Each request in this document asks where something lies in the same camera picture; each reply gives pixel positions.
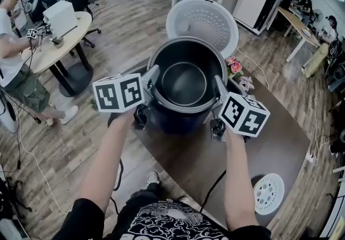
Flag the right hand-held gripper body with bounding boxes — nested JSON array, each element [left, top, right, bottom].
[[209, 92, 271, 142]]

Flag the long wooden desk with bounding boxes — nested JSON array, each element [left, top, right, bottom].
[[277, 6, 322, 63]]

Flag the person's left forearm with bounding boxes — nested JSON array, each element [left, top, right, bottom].
[[79, 111, 139, 209]]

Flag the white power strip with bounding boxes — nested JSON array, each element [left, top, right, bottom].
[[305, 150, 319, 166]]

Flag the round wooden table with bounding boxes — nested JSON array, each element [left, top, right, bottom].
[[20, 11, 95, 97]]

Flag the black printed t-shirt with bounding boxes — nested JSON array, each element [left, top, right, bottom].
[[55, 189, 273, 240]]

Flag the person's white shoe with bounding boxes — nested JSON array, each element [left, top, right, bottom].
[[145, 170, 160, 189]]

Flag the white box appliance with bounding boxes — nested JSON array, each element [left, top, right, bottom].
[[42, 0, 79, 38]]

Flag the person's black trousers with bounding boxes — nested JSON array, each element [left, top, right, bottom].
[[118, 182, 178, 214]]

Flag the white perforated steamer tray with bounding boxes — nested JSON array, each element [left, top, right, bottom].
[[253, 173, 285, 216]]

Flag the pink artificial flowers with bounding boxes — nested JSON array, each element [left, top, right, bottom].
[[225, 56, 256, 91]]

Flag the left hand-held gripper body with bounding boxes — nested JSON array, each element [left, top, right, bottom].
[[92, 73, 162, 129]]

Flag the black power cable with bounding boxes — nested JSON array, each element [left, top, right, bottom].
[[199, 169, 227, 213]]

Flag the dark grey pot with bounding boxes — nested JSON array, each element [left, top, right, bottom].
[[147, 36, 226, 113]]

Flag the dark blue rice cooker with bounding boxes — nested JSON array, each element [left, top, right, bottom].
[[147, 0, 240, 135]]

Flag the white floor cable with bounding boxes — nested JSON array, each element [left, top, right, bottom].
[[12, 103, 71, 214]]

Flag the person's right forearm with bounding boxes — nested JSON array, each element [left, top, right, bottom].
[[223, 127, 260, 228]]

